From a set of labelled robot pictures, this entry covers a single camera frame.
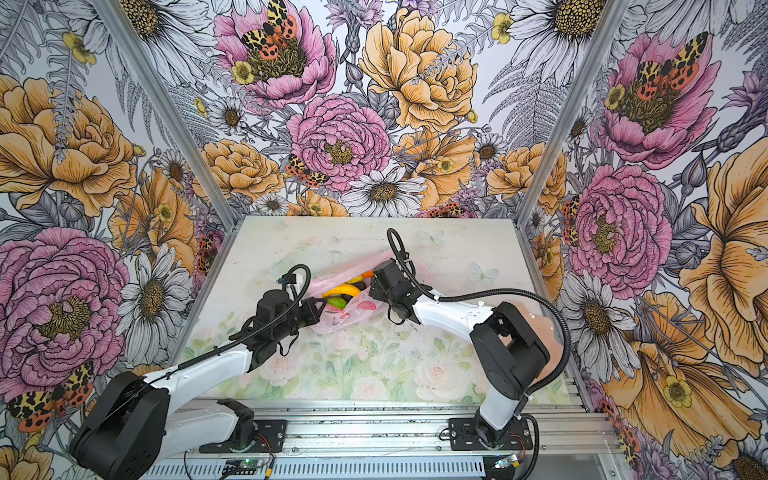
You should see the pink flower-shaped plate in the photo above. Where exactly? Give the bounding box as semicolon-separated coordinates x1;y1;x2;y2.
508;302;564;391

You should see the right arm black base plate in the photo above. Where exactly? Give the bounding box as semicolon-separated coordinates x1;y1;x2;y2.
447;417;534;452

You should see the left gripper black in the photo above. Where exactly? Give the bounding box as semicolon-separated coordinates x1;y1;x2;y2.
274;297;327;340

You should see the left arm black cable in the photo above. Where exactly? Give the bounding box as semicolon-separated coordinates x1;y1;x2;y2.
89;263;313;433

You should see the left green circuit board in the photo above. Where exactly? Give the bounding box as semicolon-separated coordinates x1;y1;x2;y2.
222;458;266;477

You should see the right green circuit board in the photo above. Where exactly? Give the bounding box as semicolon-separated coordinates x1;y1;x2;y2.
494;454;521;470

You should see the green circuit board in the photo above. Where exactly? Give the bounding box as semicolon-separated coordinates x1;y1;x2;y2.
494;454;521;470
222;458;266;477

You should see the right aluminium corner post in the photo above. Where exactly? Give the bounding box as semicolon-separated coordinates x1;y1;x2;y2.
515;0;631;228

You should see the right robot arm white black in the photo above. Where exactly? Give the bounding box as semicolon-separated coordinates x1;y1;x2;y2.
369;259;551;449

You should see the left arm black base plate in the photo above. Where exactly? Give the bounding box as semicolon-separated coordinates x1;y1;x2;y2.
198;420;288;454

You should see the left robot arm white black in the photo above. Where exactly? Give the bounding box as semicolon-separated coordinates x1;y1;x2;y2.
69;289;326;479

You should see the aluminium rail frame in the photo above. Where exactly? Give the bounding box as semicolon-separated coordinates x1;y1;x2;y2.
138;405;633;479

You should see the pink plastic bag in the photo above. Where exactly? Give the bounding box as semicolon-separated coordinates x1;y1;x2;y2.
302;251;434;336

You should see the left aluminium corner post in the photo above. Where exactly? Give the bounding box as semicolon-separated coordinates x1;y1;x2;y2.
94;1;239;232

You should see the yellow fake banana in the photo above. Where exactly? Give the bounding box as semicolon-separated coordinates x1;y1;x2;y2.
322;284;361;298

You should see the aluminium corner post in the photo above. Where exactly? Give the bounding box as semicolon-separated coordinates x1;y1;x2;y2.
515;0;631;228
94;1;239;232

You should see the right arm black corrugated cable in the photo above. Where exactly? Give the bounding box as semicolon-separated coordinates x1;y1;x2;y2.
386;227;572;480

